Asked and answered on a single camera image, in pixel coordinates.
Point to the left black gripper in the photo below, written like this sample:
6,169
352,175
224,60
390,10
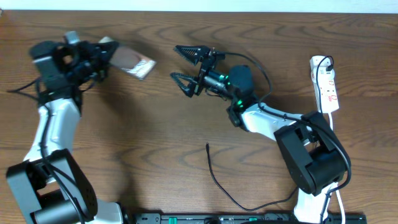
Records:
94,53

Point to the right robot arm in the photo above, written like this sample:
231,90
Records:
315,158

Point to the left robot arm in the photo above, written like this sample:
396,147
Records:
49,185

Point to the white power strip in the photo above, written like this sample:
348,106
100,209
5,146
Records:
323,78

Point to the Galaxy S25 Ultra smartphone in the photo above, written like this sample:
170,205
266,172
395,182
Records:
130,61

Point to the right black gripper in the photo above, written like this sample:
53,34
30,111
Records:
196,85

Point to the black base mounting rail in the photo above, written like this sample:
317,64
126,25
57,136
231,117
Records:
237,218

